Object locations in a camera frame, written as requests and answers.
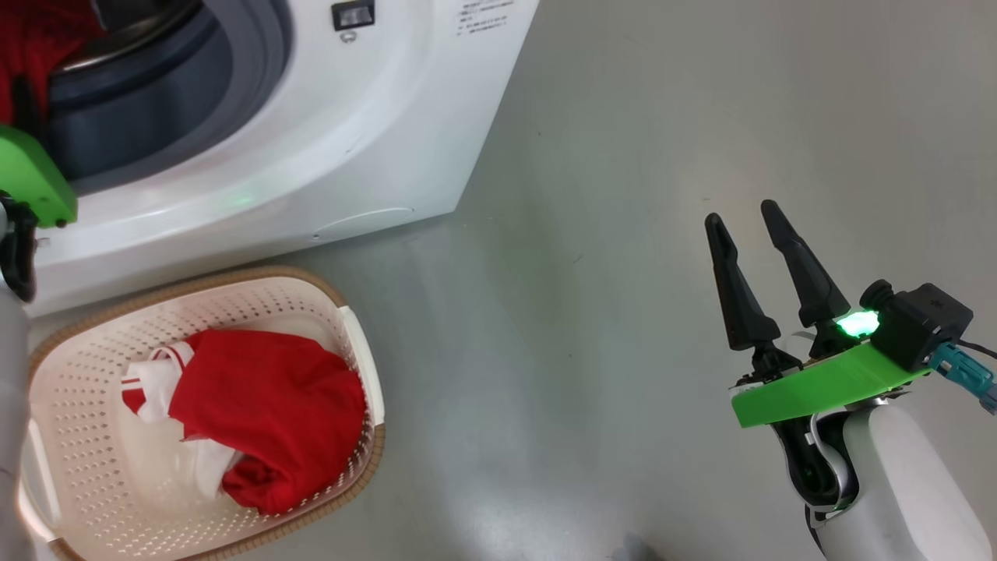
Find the grey rubber door gasket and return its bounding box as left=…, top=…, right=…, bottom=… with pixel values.
left=47, top=0, right=294, bottom=196

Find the teal right cable connector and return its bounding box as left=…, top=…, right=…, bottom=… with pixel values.
left=929, top=343, right=997, bottom=414

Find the cream perforated basket brown rim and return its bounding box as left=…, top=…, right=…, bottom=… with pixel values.
left=17, top=265, right=386, bottom=561

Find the red garment with white trim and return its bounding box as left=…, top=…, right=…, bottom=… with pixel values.
left=121, top=329, right=367, bottom=515

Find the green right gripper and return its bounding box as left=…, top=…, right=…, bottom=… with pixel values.
left=705, top=199, right=932, bottom=517

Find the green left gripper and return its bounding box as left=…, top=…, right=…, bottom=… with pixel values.
left=0, top=76, right=79, bottom=305

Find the white front-load washing machine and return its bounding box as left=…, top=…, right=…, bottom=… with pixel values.
left=0, top=0, right=541, bottom=316

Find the black door latch socket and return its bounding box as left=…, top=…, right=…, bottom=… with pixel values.
left=331, top=0, right=376, bottom=32

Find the round drain filter cover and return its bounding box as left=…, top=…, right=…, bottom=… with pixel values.
left=312, top=206, right=415, bottom=242

